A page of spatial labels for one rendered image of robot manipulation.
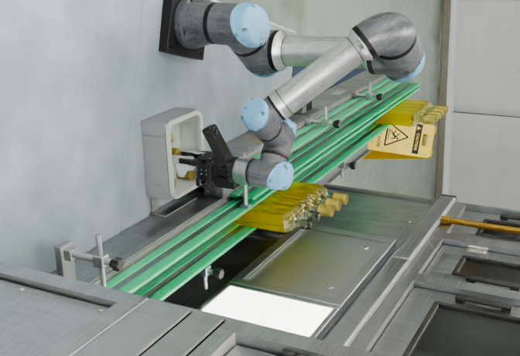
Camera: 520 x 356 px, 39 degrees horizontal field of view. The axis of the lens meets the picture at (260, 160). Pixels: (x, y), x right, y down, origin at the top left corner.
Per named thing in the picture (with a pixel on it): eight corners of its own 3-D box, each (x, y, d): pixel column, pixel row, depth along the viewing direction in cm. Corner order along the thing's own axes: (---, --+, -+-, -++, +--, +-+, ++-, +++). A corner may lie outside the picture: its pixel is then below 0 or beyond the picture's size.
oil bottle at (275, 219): (228, 224, 221) (292, 234, 212) (227, 206, 220) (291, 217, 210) (237, 217, 226) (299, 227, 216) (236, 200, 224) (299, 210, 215)
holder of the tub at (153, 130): (148, 214, 206) (171, 218, 203) (140, 121, 198) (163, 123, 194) (182, 195, 221) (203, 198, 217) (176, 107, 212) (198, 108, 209)
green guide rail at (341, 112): (229, 173, 217) (252, 177, 214) (229, 170, 217) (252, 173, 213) (405, 69, 364) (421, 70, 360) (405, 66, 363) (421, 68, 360)
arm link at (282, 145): (287, 110, 189) (276, 148, 186) (302, 128, 198) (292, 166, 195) (261, 107, 193) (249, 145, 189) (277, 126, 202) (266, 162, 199)
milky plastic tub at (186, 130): (148, 197, 204) (173, 202, 200) (141, 120, 198) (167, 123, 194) (182, 179, 219) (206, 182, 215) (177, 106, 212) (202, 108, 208)
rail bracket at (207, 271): (177, 285, 201) (219, 296, 195) (176, 263, 199) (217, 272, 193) (185, 279, 204) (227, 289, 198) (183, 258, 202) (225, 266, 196)
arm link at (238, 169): (244, 162, 190) (258, 154, 197) (229, 160, 192) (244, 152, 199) (244, 189, 193) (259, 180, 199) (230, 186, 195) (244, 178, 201)
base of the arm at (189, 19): (180, -14, 202) (210, -13, 197) (209, 5, 215) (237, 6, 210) (169, 39, 200) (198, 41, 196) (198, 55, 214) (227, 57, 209)
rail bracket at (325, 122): (303, 125, 264) (337, 129, 257) (302, 105, 261) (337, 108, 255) (308, 123, 267) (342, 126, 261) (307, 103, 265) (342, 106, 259)
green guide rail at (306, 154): (230, 196, 220) (253, 200, 216) (230, 193, 219) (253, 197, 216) (405, 83, 366) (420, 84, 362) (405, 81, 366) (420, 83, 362)
